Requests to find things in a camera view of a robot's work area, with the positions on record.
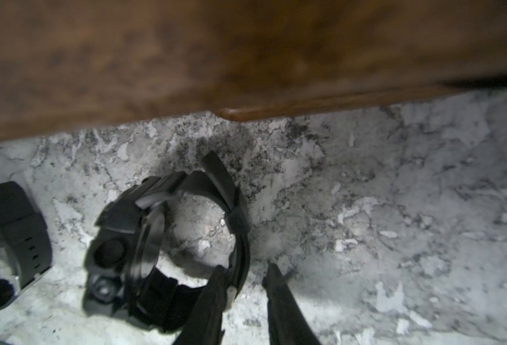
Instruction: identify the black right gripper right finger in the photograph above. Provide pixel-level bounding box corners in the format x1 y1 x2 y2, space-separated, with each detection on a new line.
263 262 320 345

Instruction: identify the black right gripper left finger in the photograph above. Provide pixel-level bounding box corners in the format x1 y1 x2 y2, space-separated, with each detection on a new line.
174 266 227 345

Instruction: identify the black chunky watch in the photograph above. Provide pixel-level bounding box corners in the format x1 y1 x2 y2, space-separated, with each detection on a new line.
0 181 53 310
82 151 250 333

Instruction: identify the wooden watch stand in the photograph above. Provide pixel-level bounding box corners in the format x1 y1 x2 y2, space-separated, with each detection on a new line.
0 1 507 141

